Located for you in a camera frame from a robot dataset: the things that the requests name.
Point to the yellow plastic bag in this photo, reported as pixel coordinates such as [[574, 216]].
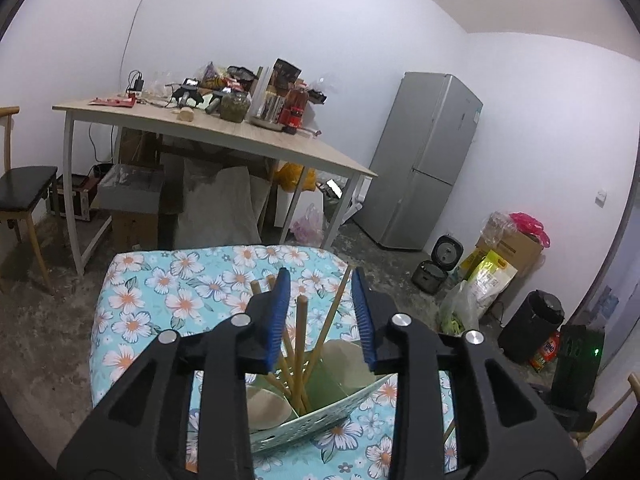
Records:
[[295, 176]]

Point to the pale wooden piece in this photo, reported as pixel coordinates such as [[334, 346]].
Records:
[[186, 114]]

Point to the grey sack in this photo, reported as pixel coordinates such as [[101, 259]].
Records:
[[215, 210]]

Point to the dark snack bag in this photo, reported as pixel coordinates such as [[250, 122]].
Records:
[[285, 74]]

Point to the clear plastic bag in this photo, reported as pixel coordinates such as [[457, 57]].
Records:
[[322, 90]]

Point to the red small appliance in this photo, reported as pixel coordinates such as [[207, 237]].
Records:
[[72, 197]]

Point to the glass jar green contents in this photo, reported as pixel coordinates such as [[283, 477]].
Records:
[[235, 107]]

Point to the black gadget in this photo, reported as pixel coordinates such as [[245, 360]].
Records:
[[186, 92]]

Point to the metal can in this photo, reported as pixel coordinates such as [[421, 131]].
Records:
[[275, 106]]

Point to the lit phone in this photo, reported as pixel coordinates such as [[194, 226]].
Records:
[[334, 189]]

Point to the black rice cooker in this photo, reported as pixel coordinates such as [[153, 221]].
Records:
[[435, 265]]

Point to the orange snack bag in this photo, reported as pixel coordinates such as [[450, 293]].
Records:
[[213, 75]]

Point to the floral blue tablecloth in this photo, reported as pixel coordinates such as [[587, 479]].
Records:
[[150, 285]]

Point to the grey storage box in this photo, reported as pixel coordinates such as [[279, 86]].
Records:
[[130, 187]]

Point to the wooden chair frame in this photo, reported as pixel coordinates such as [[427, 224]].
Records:
[[612, 405]]

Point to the black charger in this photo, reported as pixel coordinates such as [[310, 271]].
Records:
[[136, 82]]

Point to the red oil bottle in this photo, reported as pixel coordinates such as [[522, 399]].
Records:
[[294, 110]]

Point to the light pink plastic bag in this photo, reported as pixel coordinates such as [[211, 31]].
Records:
[[307, 224]]

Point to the wooden chair black seat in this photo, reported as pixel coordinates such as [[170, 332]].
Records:
[[25, 185]]

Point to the green utensil holder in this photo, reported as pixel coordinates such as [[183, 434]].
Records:
[[325, 422]]

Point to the clear plastic roll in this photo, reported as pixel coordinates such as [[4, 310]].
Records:
[[261, 92]]

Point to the cream round spoon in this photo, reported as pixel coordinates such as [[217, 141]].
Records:
[[345, 360], [270, 410]]

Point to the cardboard box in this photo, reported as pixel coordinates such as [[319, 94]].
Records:
[[515, 255]]

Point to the silver refrigerator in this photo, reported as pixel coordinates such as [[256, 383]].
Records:
[[425, 160]]

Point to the black cylindrical bin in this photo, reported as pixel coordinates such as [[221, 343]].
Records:
[[532, 325]]

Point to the yellow rice bag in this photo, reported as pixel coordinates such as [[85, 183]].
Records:
[[487, 280]]

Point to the red detergent bag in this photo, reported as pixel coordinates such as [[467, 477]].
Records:
[[546, 352]]

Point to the wooden table white legs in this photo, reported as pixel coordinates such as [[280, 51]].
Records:
[[215, 132]]

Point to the translucent bag of greens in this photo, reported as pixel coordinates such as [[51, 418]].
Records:
[[460, 310]]

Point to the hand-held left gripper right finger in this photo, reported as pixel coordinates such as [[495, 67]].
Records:
[[364, 320]]

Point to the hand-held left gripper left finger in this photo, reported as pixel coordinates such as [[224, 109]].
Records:
[[277, 320]]

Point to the red flat package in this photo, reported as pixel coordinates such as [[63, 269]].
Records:
[[112, 102]]

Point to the white wall outlet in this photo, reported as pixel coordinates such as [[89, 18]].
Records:
[[601, 197]]

